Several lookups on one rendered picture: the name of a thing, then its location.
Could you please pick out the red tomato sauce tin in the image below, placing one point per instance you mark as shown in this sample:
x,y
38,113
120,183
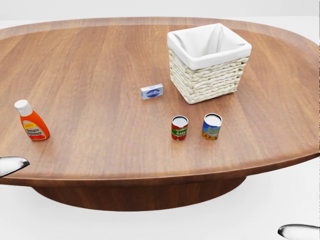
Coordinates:
x,y
179,128

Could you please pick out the white-lined woven basket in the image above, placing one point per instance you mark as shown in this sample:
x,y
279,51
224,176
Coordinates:
x,y
207,65

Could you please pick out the small blue and white box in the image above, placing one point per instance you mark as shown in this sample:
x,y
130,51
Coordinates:
x,y
151,91

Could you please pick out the blue and yellow soup tin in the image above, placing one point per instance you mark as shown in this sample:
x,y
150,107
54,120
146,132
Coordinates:
x,y
211,127

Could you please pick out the round brown wooden table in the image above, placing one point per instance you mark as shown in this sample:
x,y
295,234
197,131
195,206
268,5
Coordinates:
x,y
100,100

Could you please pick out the orange ketchup bottle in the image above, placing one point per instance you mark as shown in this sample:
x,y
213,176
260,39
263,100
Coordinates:
x,y
32,123

